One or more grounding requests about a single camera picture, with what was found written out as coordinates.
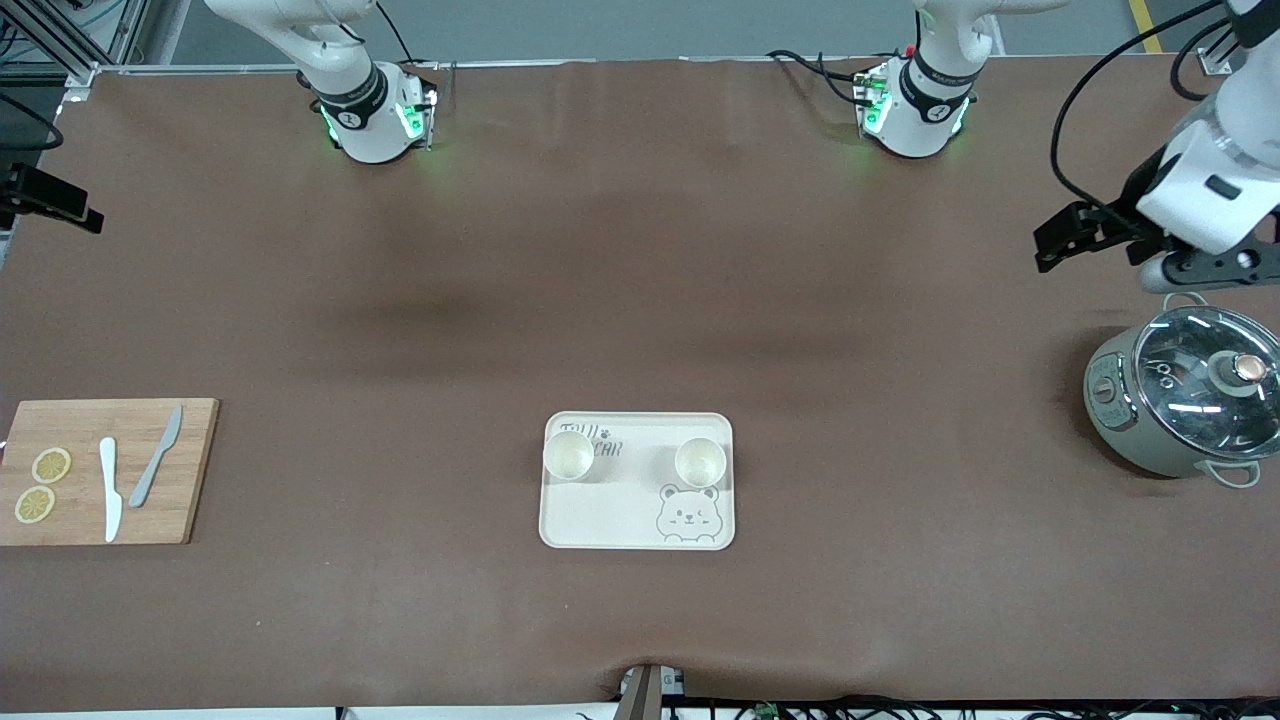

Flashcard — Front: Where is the white cup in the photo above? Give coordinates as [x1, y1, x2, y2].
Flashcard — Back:
[542, 428, 596, 483]
[674, 436, 728, 490]

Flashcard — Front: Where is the grey electric cooking pot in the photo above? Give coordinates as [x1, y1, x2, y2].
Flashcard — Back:
[1083, 292, 1280, 489]

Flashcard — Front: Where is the glass pot lid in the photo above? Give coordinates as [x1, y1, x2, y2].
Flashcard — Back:
[1133, 305, 1280, 461]

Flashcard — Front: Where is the wooden cutting board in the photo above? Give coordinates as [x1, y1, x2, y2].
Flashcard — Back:
[0, 398, 220, 547]

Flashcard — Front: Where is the grey plastic knife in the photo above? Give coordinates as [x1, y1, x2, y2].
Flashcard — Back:
[128, 404, 185, 509]

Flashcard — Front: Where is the white plastic knife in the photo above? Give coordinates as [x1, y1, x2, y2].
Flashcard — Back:
[98, 437, 124, 544]

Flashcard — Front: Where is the brown table mat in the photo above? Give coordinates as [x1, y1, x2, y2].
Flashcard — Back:
[0, 57, 1280, 707]

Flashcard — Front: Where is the beige bear print tray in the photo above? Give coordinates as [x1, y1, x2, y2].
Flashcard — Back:
[538, 411, 736, 552]

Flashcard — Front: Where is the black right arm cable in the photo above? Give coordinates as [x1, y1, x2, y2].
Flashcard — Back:
[0, 92, 66, 153]

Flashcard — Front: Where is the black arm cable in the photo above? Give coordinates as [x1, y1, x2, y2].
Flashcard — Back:
[1050, 0, 1236, 213]
[0, 92, 66, 153]

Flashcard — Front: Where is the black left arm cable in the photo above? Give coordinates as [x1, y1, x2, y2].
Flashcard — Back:
[1050, 0, 1236, 213]

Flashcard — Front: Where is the aluminium frame profile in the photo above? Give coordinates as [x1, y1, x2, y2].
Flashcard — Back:
[1195, 0, 1280, 76]
[0, 0, 151, 96]

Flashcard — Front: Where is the black left base cable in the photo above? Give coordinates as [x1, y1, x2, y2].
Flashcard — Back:
[766, 48, 873, 106]

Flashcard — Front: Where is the black base cable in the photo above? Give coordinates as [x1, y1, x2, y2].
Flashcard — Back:
[766, 48, 873, 106]
[372, 0, 443, 76]

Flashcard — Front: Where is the black right base cable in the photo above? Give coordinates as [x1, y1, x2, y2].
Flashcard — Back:
[372, 0, 443, 76]

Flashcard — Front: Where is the table edge clamp mount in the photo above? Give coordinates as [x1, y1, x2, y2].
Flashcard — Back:
[618, 662, 689, 720]

